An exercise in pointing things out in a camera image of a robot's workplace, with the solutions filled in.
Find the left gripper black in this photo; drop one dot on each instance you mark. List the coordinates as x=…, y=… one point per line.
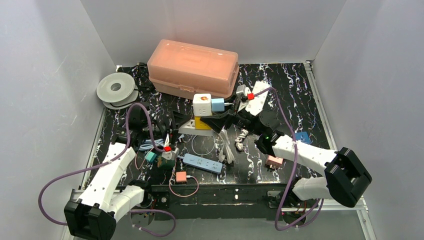
x=168, y=122

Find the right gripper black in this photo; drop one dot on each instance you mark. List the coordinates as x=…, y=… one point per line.
x=230, y=118

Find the small light blue charger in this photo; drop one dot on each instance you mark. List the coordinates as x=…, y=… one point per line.
x=217, y=105

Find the yellow cube socket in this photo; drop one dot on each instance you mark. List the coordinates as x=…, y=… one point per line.
x=199, y=125

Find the white usb charging hub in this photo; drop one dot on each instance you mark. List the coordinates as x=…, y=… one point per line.
x=189, y=128

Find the white cube charger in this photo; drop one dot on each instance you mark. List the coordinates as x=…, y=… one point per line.
x=202, y=104

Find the teal plug adapter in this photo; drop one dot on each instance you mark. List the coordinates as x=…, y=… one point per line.
x=150, y=157

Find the white long power strip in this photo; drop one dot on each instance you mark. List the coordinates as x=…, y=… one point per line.
x=255, y=106

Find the dark green cube charger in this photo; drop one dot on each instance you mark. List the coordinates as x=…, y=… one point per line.
x=165, y=164

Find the light blue power strip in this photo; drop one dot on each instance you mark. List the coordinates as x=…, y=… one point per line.
x=202, y=163

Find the small pink usb charger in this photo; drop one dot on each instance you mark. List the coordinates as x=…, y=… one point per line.
x=181, y=177

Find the pink translucent plastic storage box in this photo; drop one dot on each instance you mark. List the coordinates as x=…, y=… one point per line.
x=183, y=70

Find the pink plug adapter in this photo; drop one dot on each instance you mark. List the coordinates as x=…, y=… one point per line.
x=274, y=163

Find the blue plug adapter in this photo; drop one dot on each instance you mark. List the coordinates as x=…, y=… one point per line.
x=303, y=137

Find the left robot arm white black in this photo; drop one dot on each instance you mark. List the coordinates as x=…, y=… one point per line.
x=96, y=212

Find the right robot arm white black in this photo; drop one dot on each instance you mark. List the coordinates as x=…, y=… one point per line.
x=343, y=177

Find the grey filament spool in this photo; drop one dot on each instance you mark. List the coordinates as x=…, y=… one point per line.
x=117, y=90

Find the aluminium frame rail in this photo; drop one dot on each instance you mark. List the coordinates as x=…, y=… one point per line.
x=328, y=204

